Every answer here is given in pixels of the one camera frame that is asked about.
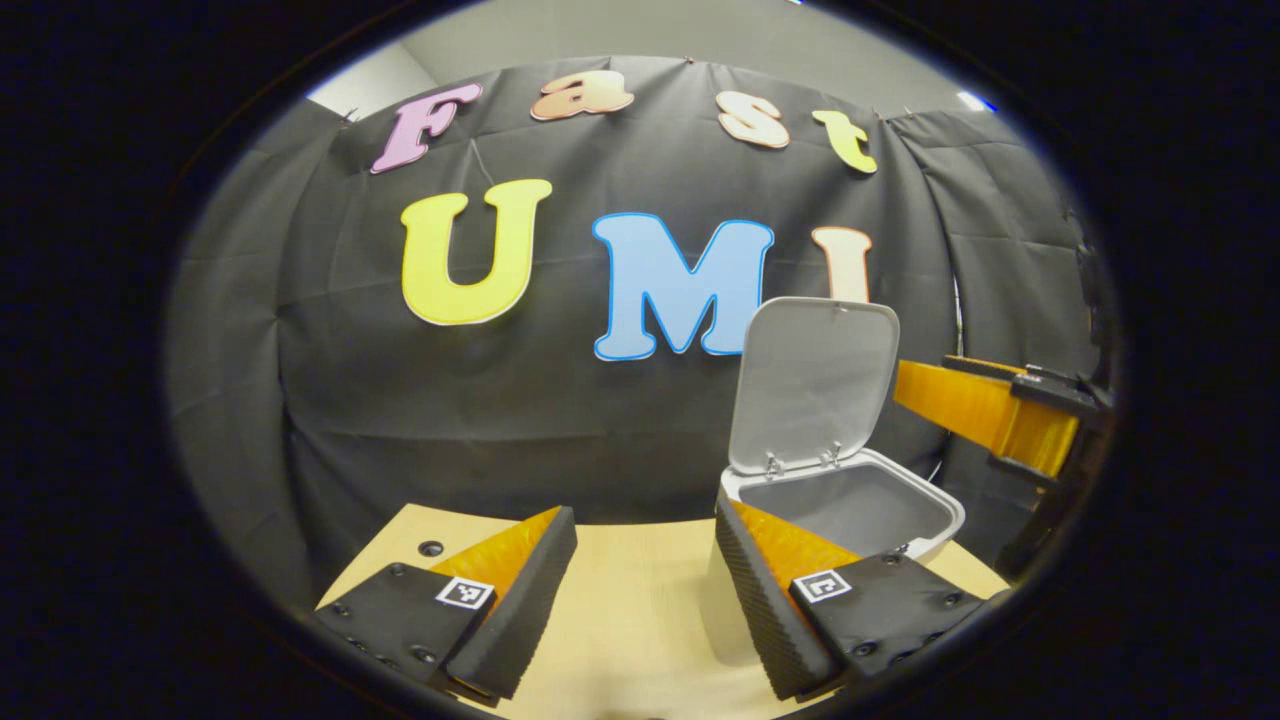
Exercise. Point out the ceiling light panel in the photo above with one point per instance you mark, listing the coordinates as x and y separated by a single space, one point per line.
975 102

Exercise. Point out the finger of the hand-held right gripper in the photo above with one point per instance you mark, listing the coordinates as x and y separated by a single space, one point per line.
980 410

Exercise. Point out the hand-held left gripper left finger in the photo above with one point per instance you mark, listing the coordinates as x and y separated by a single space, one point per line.
520 610

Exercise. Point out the white desktop garbage bin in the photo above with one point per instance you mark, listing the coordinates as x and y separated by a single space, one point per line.
815 390

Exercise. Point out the black backdrop cloth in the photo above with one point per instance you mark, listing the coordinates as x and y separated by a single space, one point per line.
550 430

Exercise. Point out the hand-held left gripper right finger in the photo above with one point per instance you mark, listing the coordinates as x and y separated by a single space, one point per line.
765 620

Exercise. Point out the wooden desktop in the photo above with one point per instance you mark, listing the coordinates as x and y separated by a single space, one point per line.
630 610

